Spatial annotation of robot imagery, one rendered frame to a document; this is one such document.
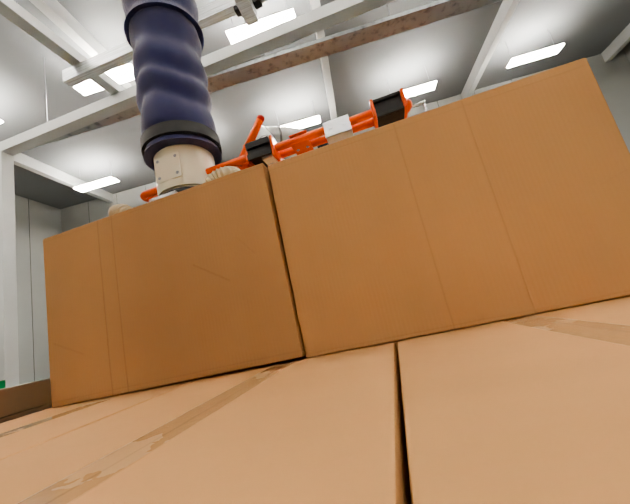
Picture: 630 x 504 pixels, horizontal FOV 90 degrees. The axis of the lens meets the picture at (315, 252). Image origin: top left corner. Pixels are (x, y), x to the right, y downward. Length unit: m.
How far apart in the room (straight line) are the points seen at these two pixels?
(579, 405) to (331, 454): 0.13
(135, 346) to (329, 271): 0.45
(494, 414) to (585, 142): 0.57
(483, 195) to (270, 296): 0.43
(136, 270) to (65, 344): 0.24
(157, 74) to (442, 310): 0.96
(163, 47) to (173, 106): 0.20
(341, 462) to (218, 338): 0.53
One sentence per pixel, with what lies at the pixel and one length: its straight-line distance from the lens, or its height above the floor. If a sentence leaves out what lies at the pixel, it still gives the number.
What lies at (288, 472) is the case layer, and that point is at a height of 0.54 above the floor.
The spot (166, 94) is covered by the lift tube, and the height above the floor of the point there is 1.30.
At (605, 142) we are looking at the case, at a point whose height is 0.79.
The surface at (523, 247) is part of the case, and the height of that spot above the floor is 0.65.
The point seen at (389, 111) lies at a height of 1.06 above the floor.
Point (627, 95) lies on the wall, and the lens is 13.24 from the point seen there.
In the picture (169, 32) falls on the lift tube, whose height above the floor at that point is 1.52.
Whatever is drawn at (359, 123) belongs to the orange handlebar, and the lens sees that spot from 0.92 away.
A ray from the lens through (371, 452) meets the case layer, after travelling 0.19.
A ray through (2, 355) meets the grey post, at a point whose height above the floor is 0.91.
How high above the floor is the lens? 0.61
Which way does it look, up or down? 12 degrees up
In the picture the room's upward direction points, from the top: 12 degrees counter-clockwise
